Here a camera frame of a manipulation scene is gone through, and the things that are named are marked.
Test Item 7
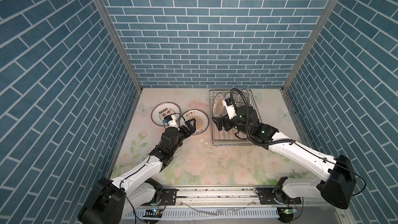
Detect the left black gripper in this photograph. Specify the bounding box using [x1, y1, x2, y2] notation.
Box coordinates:
[170, 118, 195, 156]

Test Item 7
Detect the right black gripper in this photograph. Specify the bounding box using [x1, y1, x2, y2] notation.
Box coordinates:
[211, 108, 251, 138]

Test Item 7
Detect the small plate orange sunburst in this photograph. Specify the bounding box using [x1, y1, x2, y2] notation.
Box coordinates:
[179, 110, 209, 135]

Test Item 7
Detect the large plate green rim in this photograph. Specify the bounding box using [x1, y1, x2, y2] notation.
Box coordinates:
[151, 102, 181, 126]

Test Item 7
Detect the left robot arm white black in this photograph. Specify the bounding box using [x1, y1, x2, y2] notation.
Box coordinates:
[77, 117, 197, 224]

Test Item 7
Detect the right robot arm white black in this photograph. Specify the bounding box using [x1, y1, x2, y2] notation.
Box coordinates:
[211, 88, 360, 209]

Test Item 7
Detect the left green circuit board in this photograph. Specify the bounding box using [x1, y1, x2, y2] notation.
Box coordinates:
[143, 209, 164, 219]

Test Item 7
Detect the green circuit board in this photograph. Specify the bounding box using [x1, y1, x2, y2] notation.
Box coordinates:
[143, 209, 164, 219]
[278, 207, 297, 217]

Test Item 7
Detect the right green circuit board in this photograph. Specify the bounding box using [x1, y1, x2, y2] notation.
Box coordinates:
[278, 207, 297, 217]

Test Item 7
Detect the metal wire dish rack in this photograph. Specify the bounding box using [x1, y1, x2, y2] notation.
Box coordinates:
[211, 88, 277, 148]

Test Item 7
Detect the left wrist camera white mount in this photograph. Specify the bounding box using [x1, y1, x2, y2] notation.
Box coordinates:
[163, 114, 178, 128]

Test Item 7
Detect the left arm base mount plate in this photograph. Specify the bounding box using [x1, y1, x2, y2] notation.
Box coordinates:
[160, 188, 177, 206]

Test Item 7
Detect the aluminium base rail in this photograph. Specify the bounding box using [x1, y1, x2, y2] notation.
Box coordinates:
[146, 177, 351, 209]

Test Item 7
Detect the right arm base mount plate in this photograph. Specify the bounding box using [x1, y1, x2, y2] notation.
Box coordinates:
[255, 187, 302, 205]

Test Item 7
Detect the white slotted cable duct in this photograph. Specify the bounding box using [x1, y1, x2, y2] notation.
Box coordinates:
[136, 207, 279, 220]

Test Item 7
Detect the left aluminium corner post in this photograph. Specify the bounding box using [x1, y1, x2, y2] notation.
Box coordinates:
[79, 0, 143, 92]

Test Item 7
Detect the aluminium corner post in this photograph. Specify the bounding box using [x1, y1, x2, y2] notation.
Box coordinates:
[282, 0, 355, 91]
[79, 0, 143, 92]

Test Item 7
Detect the right aluminium corner post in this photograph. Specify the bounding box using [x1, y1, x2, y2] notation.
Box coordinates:
[282, 0, 355, 91]

